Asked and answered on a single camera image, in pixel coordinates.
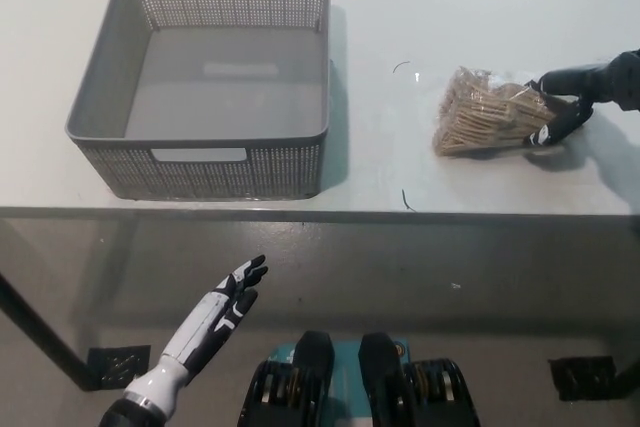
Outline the black teal robot torso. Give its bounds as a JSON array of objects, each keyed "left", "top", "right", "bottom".
[{"left": 239, "top": 329, "right": 481, "bottom": 427}]

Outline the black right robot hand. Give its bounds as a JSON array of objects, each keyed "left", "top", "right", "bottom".
[{"left": 522, "top": 48, "right": 640, "bottom": 148}]

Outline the grey perforated plastic basket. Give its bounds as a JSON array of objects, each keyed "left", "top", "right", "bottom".
[{"left": 64, "top": 0, "right": 333, "bottom": 201}]

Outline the clear bag of wooden cutlery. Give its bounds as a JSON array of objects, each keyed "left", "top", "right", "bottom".
[{"left": 431, "top": 64, "right": 576, "bottom": 158}]

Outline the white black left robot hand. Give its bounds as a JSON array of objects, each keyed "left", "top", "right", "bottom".
[{"left": 160, "top": 254, "right": 269, "bottom": 384}]

